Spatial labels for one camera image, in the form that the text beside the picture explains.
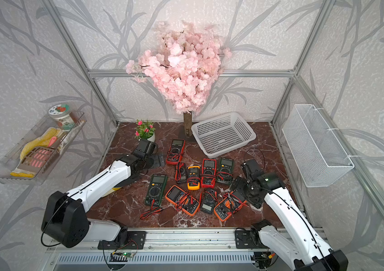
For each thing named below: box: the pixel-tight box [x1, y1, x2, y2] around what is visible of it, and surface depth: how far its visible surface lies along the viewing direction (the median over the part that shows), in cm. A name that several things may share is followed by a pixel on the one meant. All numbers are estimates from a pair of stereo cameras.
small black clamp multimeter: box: [174, 162, 187, 184], surface depth 93 cm
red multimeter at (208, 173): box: [200, 158, 217, 189], surface depth 92 cm
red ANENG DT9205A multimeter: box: [166, 138, 186, 165], surface depth 104 cm
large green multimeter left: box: [144, 173, 169, 207], surface depth 88 cm
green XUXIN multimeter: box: [216, 156, 235, 185], surface depth 95 cm
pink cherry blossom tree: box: [125, 20, 233, 137], surface depth 72 cm
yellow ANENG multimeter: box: [186, 165, 202, 191], surface depth 91 cm
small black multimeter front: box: [199, 188, 218, 215], surface depth 84 cm
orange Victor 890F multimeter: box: [213, 191, 248, 223], surface depth 81 cm
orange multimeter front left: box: [164, 185, 188, 207], surface depth 84 cm
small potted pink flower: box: [134, 119, 156, 143], surface depth 101 cm
